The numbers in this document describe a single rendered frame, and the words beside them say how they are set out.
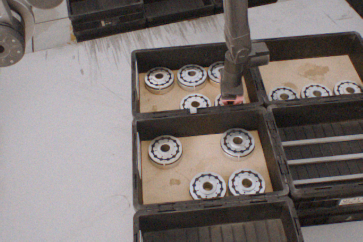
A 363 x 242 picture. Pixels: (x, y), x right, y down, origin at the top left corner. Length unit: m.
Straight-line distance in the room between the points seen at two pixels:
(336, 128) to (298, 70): 0.27
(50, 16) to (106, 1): 0.93
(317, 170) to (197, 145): 0.36
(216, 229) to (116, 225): 0.33
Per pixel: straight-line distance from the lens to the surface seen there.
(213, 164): 1.21
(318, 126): 1.35
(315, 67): 1.53
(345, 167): 1.28
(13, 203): 1.42
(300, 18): 1.95
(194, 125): 1.23
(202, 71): 1.42
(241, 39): 1.08
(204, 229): 1.12
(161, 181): 1.19
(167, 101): 1.37
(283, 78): 1.46
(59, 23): 3.20
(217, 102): 1.32
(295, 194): 1.08
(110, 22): 2.26
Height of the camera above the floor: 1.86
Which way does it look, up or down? 50 degrees down
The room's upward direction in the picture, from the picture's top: 3 degrees counter-clockwise
